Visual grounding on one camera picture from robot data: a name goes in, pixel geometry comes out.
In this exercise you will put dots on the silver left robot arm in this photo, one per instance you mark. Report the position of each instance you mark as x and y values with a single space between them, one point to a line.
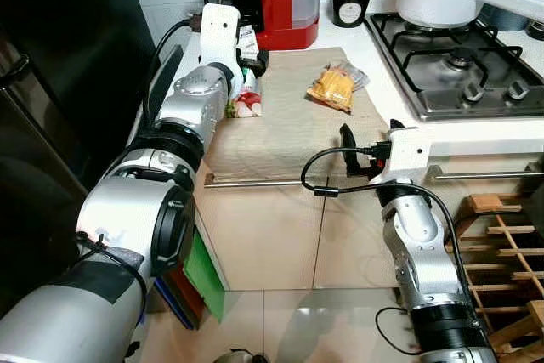
127 210

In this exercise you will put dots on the large black appliance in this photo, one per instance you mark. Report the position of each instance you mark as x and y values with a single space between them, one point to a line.
59 82

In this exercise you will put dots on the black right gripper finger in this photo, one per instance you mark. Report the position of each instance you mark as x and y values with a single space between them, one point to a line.
347 138

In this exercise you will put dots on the steel gas hob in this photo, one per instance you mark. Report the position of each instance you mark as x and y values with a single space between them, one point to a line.
459 65

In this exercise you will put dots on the red coffee machine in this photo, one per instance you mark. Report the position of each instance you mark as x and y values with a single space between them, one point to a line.
280 6

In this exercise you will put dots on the grey robot left foot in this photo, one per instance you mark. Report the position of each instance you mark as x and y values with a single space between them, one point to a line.
240 356

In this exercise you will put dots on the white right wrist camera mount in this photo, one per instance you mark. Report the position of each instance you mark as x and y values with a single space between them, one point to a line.
406 155

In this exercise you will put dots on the grey blue pot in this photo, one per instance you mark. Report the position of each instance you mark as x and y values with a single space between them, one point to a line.
510 19

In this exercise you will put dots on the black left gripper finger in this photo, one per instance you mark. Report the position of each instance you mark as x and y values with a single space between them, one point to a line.
261 61

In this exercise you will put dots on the cream kitchen base cabinet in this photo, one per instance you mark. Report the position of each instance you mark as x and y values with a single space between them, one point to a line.
272 235

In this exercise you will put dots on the red cutting board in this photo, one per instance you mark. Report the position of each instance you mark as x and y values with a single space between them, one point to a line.
183 295

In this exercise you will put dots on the wooden wine rack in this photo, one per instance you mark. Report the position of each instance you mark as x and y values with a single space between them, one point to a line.
501 261

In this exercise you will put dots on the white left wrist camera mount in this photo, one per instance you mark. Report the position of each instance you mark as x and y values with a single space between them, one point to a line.
218 36

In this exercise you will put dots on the blue cutting board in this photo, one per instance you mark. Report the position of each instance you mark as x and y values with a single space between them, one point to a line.
170 308

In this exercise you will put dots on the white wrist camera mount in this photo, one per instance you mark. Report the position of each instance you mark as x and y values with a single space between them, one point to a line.
218 36
406 155

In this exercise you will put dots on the green cutting board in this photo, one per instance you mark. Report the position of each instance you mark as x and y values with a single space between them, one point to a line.
204 274

